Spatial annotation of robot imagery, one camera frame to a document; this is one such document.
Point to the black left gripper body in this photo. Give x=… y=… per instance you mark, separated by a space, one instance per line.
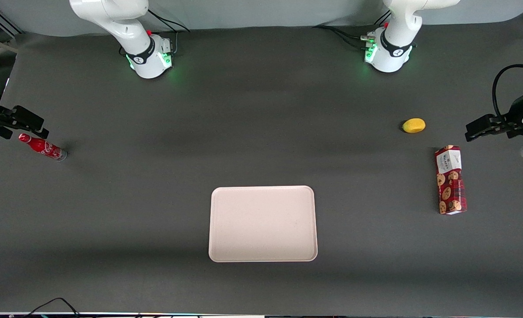
x=518 y=110

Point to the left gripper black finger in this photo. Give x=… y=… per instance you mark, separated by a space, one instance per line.
x=486 y=126

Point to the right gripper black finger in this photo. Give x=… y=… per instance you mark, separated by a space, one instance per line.
x=29 y=118

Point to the red coke bottle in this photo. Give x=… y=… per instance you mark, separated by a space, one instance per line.
x=43 y=147

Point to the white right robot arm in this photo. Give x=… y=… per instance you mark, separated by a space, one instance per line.
x=124 y=26

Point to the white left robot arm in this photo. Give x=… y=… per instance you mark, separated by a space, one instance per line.
x=394 y=44

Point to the white rectangular tray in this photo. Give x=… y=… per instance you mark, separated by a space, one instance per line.
x=263 y=223

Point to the red tartan cookie box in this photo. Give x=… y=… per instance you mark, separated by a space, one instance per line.
x=450 y=181

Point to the yellow lemon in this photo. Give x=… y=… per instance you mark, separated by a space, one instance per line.
x=414 y=125

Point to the aluminium frame profile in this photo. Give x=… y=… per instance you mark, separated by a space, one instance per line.
x=9 y=24

